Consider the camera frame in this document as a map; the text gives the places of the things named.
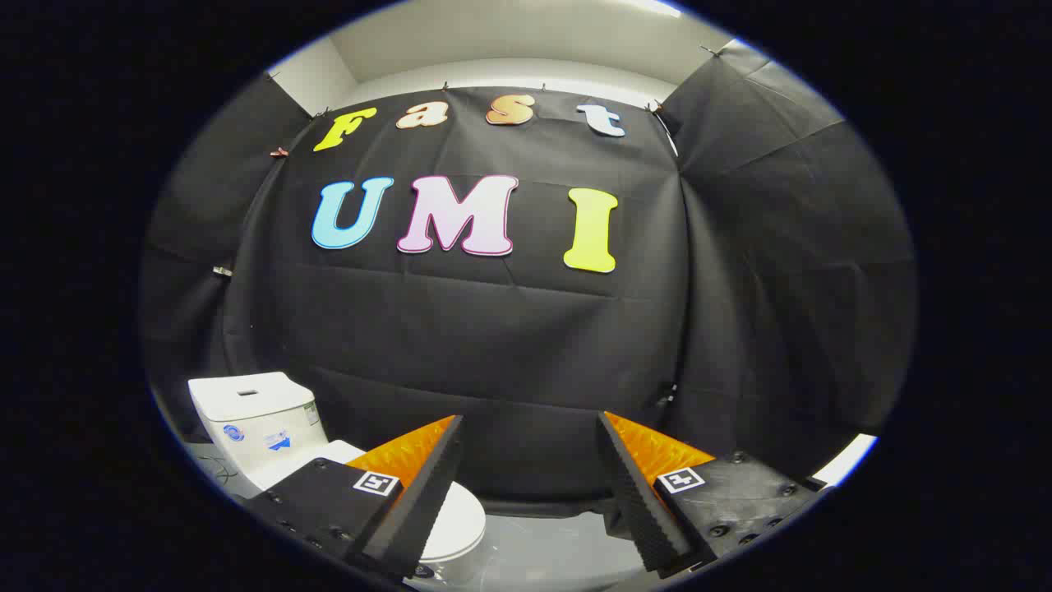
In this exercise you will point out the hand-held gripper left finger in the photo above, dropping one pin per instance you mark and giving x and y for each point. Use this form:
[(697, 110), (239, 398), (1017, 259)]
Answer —
[(427, 501)]

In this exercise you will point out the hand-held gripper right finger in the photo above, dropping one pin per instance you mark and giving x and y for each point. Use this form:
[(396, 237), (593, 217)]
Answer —
[(637, 501)]

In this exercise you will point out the white toilet body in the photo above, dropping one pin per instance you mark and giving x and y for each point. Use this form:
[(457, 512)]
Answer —
[(246, 411)]

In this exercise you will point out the black backdrop cloth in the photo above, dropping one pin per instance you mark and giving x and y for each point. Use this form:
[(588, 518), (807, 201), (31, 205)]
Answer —
[(493, 345)]

